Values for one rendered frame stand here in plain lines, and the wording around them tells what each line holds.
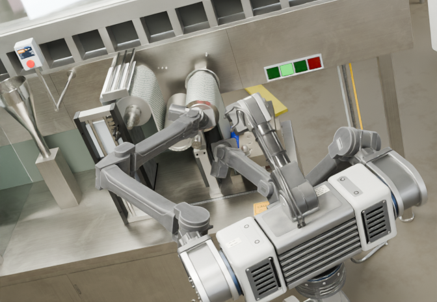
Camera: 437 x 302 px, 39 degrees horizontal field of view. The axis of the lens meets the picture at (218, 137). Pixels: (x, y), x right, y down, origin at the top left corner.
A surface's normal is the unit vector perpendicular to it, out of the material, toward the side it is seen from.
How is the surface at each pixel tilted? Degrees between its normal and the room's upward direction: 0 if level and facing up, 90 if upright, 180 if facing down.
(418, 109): 0
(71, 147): 90
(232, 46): 90
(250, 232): 0
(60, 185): 90
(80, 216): 0
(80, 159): 90
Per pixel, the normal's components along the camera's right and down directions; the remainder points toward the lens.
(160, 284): 0.00, 0.56
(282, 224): -0.27, -0.79
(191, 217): 0.08, -0.89
